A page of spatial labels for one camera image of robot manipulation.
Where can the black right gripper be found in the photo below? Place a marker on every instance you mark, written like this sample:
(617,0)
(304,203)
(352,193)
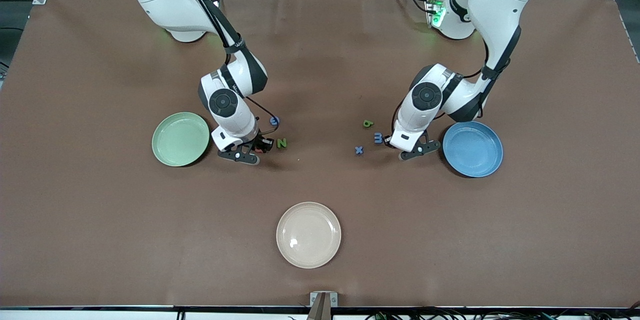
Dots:
(258,142)

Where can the blue lowercase letter m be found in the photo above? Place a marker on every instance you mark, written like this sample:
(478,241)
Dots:
(380,138)

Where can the green capital letter N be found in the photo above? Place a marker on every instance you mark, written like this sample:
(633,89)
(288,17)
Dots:
(282,143)

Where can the blue capital letter G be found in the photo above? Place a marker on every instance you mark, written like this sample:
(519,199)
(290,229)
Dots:
(275,122)

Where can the green lowercase letter b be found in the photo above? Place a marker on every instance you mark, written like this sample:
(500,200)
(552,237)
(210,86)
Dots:
(367,123)

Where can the blue lowercase letter x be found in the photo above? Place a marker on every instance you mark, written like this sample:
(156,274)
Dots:
(359,150)

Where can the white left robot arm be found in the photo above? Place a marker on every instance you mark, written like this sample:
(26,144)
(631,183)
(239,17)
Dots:
(505,0)

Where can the blue plate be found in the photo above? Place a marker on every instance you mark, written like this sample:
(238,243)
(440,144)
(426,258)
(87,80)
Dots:
(472,149)

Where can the light green plate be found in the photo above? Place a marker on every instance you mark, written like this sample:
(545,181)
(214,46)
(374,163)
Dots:
(180,140)

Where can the brown table mat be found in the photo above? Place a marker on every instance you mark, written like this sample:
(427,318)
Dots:
(320,60)

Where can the beige plate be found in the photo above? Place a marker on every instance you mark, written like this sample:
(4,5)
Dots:
(308,235)

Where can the green-lit connector box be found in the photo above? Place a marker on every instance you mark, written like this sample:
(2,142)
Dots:
(435,10)

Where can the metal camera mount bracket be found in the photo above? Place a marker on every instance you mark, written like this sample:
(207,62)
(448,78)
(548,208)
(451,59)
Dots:
(323,310)

